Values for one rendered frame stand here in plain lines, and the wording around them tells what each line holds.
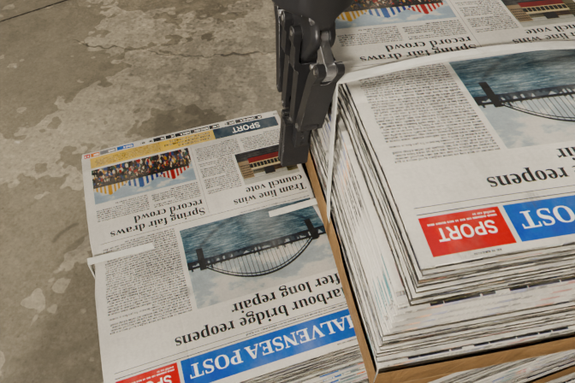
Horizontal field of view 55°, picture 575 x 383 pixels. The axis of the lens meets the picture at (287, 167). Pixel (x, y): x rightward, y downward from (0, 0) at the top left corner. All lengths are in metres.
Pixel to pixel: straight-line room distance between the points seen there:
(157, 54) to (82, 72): 0.31
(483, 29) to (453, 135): 0.17
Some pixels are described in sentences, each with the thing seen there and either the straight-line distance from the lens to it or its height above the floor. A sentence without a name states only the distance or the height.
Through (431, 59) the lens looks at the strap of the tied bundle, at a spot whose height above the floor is 1.07.
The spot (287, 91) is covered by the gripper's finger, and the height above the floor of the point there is 1.01.
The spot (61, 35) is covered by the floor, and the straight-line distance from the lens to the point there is 2.64.
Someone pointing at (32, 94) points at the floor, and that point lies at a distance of 2.35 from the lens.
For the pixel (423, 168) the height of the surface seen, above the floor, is 1.06.
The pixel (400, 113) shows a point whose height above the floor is 1.06.
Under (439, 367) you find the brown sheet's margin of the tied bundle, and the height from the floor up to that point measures 0.86.
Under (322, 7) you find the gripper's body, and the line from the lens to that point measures 0.46.
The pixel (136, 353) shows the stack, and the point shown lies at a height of 0.83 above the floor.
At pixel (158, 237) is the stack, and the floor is 0.83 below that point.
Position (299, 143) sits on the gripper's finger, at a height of 0.96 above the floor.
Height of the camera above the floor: 1.37
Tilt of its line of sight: 47 degrees down
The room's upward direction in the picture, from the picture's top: straight up
